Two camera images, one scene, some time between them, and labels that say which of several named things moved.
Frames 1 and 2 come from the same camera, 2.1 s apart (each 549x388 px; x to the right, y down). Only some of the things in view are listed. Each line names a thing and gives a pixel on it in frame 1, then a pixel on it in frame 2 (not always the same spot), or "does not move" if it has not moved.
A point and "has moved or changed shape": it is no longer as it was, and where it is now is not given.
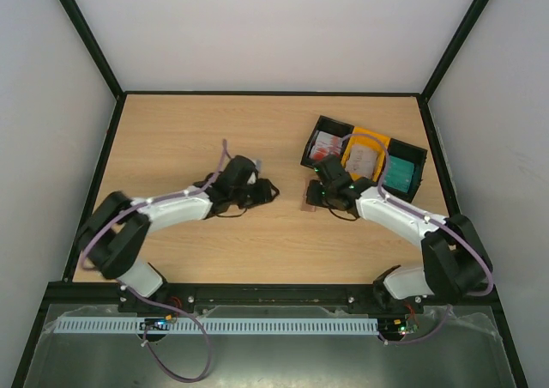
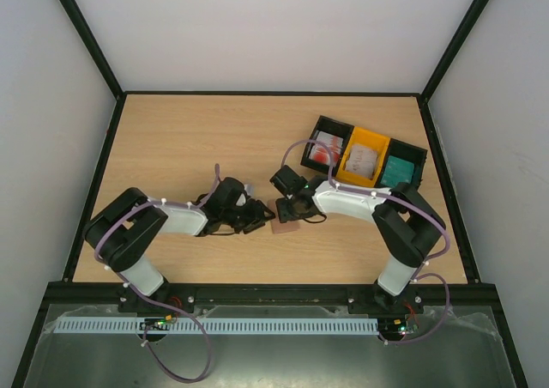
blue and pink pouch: (304, 206) has moved or changed shape
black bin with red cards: (329, 138) does not move
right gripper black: (316, 195) to (287, 209)
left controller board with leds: (156, 324) does not move
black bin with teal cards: (403, 170) does not move
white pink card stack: (362, 160) does not move
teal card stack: (399, 174) does not move
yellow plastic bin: (364, 154) does not move
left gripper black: (267, 199) to (256, 214)
